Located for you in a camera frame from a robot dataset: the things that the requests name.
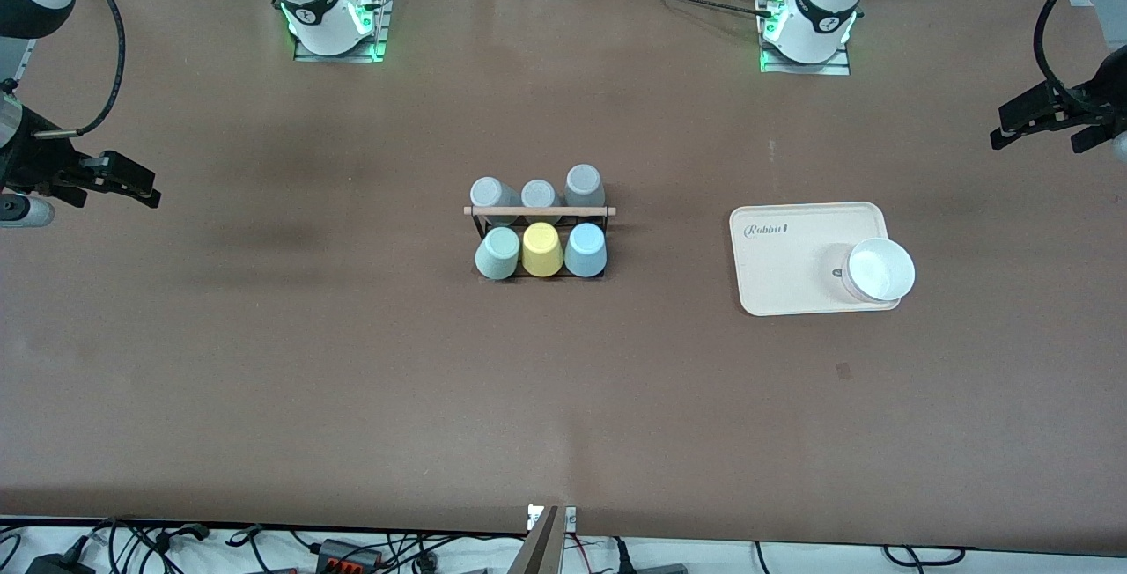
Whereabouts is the grey cup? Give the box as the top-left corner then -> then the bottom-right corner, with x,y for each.
563,164 -> 606,210
521,179 -> 562,224
469,176 -> 521,228

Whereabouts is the light blue cup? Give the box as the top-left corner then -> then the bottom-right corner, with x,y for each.
563,222 -> 608,280

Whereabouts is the grey camera mount pole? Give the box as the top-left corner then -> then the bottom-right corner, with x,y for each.
506,507 -> 562,574

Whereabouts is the black floor cable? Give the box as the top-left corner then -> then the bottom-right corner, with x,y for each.
883,544 -> 967,568

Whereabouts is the black wire cup rack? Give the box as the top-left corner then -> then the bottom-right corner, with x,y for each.
463,203 -> 617,283

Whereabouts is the beige plastic tray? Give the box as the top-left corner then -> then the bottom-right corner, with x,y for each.
729,201 -> 904,318

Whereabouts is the black power adapter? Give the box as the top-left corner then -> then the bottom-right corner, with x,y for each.
25,551 -> 96,574

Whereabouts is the white mount bracket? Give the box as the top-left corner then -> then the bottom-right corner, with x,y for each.
527,504 -> 578,532

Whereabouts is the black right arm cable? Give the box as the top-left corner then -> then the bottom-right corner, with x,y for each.
33,0 -> 128,140

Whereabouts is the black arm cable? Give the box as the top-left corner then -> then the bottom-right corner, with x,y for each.
33,0 -> 128,140
1034,0 -> 1127,114

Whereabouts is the white bowl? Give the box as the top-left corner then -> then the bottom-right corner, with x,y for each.
840,237 -> 917,305

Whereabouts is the pale green cup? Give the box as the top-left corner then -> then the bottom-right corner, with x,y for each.
475,226 -> 523,282

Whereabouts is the yellow cup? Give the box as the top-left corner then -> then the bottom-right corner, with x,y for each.
521,221 -> 565,279

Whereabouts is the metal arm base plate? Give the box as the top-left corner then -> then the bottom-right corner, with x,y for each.
292,0 -> 393,63
759,0 -> 853,77

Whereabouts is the black power strip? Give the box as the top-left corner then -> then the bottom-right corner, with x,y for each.
315,538 -> 383,571

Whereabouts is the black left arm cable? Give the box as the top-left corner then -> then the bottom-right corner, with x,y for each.
1034,0 -> 1127,114

